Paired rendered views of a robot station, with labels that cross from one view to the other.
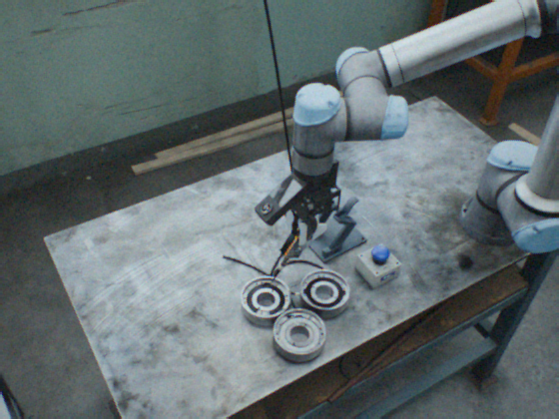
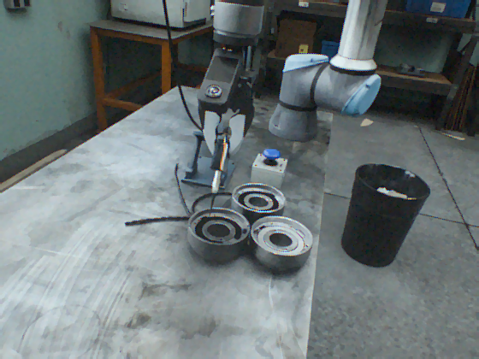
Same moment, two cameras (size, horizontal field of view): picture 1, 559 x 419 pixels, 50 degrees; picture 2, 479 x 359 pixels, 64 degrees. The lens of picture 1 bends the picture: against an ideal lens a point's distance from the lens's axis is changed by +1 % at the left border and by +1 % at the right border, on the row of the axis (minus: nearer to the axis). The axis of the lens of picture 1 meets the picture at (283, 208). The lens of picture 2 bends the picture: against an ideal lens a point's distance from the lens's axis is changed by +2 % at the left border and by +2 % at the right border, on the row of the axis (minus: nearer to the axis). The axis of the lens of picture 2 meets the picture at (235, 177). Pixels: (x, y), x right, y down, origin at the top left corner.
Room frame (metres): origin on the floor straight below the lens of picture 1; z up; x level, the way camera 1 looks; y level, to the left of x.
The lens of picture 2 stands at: (0.36, 0.38, 1.22)
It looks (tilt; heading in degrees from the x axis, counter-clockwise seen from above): 29 degrees down; 315
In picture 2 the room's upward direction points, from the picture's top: 7 degrees clockwise
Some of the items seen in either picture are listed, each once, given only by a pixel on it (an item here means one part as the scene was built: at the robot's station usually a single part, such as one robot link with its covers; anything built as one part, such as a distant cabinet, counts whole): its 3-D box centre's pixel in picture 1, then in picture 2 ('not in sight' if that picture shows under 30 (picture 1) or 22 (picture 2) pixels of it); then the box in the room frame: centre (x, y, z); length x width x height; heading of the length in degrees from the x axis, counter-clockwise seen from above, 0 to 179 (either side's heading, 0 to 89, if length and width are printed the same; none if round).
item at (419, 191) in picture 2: not in sight; (378, 215); (0.96, -1.27, 0.21); 0.34 x 0.34 x 0.43
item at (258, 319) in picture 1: (266, 301); (218, 233); (0.74, 0.03, 0.82); 0.10 x 0.10 x 0.04
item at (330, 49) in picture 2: not in sight; (346, 53); (2.55, -3.24, 0.56); 0.52 x 0.38 x 0.22; 30
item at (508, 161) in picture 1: (512, 174); (304, 78); (1.02, -0.51, 0.97); 0.13 x 0.12 x 0.14; 8
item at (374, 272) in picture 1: (379, 264); (269, 169); (0.85, -0.22, 0.82); 0.08 x 0.07 x 0.05; 123
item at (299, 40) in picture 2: not in sight; (297, 38); (2.99, -2.92, 0.64); 0.49 x 0.40 x 0.37; 38
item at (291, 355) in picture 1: (298, 336); (280, 243); (0.66, -0.05, 0.82); 0.10 x 0.10 x 0.04
